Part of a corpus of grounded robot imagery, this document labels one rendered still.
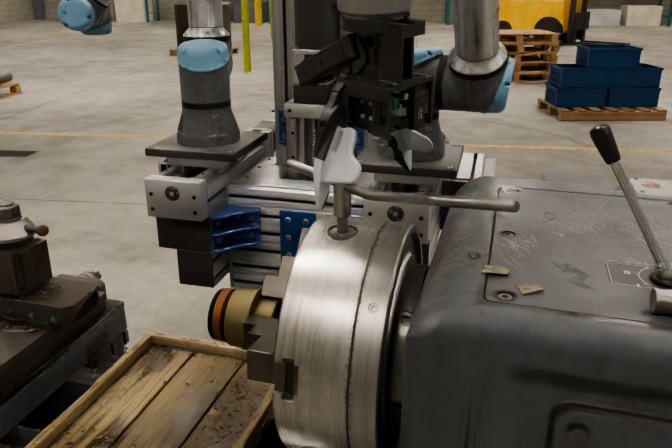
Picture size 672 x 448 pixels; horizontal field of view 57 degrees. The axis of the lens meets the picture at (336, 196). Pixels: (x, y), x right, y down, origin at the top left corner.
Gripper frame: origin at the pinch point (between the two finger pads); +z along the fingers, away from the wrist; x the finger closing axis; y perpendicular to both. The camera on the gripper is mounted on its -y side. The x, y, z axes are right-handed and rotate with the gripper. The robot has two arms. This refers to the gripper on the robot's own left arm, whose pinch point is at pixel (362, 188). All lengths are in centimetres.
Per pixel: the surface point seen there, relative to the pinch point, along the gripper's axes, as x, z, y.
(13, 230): -24, 17, -58
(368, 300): -5.5, 10.1, 6.1
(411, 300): 1.1, 13.0, 6.9
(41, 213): 71, 156, -375
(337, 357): -10.5, 15.1, 6.0
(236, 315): -9.9, 20.0, -14.4
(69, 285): -18, 30, -55
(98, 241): 78, 153, -301
